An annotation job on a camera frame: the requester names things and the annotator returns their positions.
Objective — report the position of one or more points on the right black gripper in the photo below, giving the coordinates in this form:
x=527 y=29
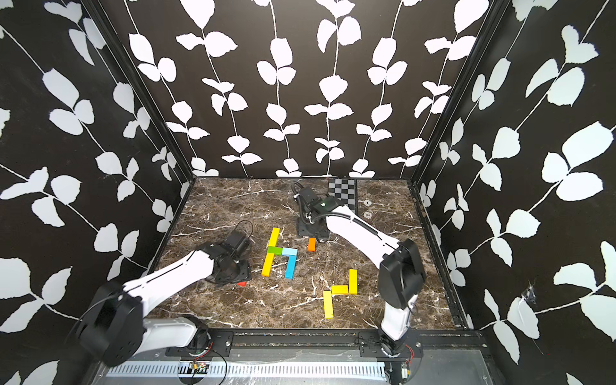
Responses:
x=301 y=230

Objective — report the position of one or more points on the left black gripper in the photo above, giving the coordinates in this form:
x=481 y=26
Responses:
x=245 y=273

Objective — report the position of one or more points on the orange block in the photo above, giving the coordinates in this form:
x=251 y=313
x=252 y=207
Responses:
x=312 y=242

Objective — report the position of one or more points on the yellow-orange long block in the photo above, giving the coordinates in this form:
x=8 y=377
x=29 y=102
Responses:
x=268 y=264

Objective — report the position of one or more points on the light blue short block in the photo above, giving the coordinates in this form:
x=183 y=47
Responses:
x=289 y=252

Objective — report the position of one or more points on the teal long block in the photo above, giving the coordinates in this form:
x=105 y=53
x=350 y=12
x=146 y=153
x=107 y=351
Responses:
x=291 y=264

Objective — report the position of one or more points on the green short block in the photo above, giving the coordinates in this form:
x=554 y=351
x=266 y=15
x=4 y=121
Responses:
x=275 y=250

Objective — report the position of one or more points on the yellow long block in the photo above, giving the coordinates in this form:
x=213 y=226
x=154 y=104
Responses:
x=328 y=305
x=274 y=237

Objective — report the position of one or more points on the yellow short block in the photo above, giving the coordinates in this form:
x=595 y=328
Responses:
x=340 y=290

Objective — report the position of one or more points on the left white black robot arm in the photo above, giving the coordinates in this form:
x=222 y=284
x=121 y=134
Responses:
x=116 y=326

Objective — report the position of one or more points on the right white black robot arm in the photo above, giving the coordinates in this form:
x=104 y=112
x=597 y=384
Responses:
x=401 y=272

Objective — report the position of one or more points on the black white checkerboard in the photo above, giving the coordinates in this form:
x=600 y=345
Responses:
x=345 y=190

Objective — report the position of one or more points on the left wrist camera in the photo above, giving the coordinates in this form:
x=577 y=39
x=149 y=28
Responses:
x=237 y=242

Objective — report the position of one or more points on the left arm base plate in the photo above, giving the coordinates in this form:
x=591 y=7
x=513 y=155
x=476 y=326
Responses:
x=215 y=340

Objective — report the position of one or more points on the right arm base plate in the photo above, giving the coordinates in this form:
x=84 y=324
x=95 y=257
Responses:
x=376 y=344

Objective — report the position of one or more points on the white perforated cable duct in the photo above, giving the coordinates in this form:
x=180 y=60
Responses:
x=218 y=369

